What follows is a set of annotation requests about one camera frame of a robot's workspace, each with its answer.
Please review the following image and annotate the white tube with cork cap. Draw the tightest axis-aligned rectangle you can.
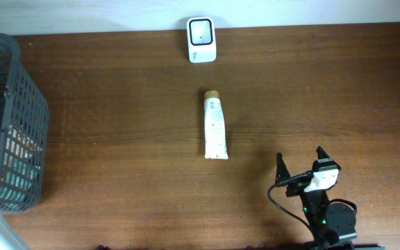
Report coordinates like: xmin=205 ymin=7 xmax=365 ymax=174
xmin=204 ymin=90 xmax=228 ymax=160

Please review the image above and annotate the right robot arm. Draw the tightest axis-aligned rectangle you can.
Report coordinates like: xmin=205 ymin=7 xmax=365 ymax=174
xmin=267 ymin=147 xmax=382 ymax=249

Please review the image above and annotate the white barcode scanner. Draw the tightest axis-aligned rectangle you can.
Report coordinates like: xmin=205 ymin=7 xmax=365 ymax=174
xmin=186 ymin=17 xmax=217 ymax=63

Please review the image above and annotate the dark grey plastic basket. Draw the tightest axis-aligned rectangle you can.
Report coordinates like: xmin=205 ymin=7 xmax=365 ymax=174
xmin=0 ymin=33 xmax=50 ymax=214

